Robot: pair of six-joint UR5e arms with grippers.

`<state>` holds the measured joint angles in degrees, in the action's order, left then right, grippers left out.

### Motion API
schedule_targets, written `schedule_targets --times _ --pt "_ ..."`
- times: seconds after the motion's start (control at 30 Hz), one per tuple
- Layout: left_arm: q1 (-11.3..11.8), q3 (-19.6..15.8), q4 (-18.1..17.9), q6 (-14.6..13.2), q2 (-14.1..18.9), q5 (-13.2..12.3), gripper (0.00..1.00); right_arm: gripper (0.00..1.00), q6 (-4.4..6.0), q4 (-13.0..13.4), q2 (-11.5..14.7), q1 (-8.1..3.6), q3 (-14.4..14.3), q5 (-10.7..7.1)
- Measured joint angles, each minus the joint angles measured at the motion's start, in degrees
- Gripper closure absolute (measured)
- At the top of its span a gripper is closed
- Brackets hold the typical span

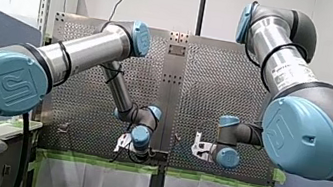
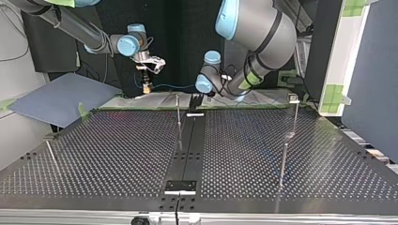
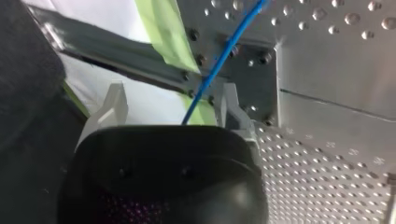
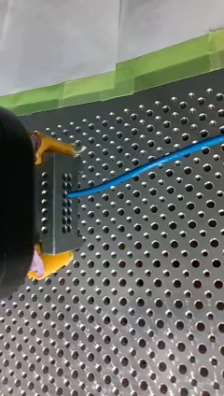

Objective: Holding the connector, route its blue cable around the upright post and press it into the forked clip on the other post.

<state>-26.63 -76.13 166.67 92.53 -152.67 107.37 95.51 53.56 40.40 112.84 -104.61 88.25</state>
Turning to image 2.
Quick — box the black cable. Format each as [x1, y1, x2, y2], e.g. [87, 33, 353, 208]
[215, 64, 255, 97]

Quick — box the blue cable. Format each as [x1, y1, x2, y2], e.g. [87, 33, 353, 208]
[133, 72, 197, 95]

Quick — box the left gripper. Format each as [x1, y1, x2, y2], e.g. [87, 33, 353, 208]
[188, 92, 205, 112]

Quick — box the grey board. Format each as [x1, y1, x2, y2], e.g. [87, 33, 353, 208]
[8, 72, 122, 128]

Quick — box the black panel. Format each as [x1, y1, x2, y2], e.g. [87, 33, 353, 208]
[21, 0, 344, 101]

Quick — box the metal post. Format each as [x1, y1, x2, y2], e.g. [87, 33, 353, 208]
[175, 94, 183, 129]
[279, 142, 289, 189]
[45, 140, 61, 173]
[287, 92, 301, 136]

